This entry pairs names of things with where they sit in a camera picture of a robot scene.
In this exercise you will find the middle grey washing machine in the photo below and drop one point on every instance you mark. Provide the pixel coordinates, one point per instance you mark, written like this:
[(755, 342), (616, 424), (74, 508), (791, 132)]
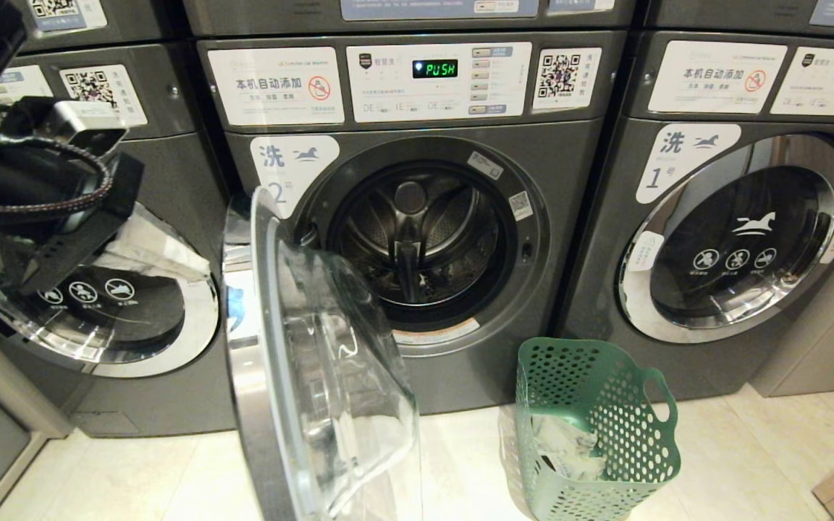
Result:
[(569, 217)]

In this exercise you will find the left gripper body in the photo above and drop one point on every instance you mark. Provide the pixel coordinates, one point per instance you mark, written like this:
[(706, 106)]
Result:
[(62, 246)]

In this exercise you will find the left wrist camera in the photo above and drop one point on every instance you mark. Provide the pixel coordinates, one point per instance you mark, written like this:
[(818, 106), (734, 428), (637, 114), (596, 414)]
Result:
[(87, 124)]

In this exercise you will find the pale grey laundry cloth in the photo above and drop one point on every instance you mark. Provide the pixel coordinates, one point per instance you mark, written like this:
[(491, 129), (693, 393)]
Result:
[(569, 449)]

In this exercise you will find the grey washing machine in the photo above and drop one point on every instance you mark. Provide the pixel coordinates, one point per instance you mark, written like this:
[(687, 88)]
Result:
[(605, 239), (192, 181), (569, 217)]

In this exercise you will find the round chrome washer door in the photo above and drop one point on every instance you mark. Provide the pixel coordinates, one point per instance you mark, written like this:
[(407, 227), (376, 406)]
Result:
[(739, 246), (127, 318)]

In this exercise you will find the green perforated laundry basket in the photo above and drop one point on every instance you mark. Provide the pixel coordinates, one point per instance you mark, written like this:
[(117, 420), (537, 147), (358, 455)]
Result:
[(627, 434)]

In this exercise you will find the grey stacked dryer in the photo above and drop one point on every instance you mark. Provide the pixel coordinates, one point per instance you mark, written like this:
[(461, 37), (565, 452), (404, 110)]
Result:
[(142, 18), (301, 14), (735, 13)]

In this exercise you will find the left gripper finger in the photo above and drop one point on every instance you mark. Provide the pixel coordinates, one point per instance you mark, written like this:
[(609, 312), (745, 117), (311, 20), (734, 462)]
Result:
[(167, 235), (149, 264)]

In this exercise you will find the open glass washer door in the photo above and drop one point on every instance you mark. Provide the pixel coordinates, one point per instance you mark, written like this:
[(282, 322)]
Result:
[(330, 376)]

